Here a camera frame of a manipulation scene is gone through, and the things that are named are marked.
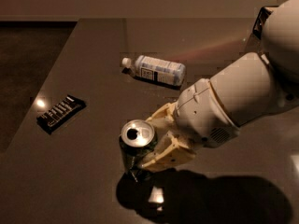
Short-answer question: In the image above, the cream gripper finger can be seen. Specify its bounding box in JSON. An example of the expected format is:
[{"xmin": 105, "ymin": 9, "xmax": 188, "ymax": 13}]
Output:
[
  {"xmin": 137, "ymin": 147, "xmax": 174, "ymax": 173},
  {"xmin": 146, "ymin": 109, "xmax": 165, "ymax": 130}
]

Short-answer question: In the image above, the green soda can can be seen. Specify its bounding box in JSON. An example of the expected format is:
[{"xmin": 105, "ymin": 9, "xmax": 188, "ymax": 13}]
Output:
[{"xmin": 119, "ymin": 119, "xmax": 157, "ymax": 182}]

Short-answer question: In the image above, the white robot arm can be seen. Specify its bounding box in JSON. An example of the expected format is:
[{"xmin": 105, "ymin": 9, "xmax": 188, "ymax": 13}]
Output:
[{"xmin": 137, "ymin": 0, "xmax": 299, "ymax": 172}]

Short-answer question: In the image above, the blue plastic bottle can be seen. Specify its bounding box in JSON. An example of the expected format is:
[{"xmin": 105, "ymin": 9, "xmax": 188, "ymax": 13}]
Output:
[{"xmin": 121, "ymin": 55, "xmax": 186, "ymax": 87}]

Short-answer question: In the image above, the black snack bar wrapper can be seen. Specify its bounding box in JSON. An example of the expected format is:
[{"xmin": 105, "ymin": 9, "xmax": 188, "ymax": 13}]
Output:
[{"xmin": 36, "ymin": 95, "xmax": 86, "ymax": 134}]

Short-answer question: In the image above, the black wire basket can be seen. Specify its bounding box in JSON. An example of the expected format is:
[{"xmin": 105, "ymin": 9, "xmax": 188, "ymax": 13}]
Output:
[{"xmin": 252, "ymin": 6, "xmax": 278, "ymax": 39}]

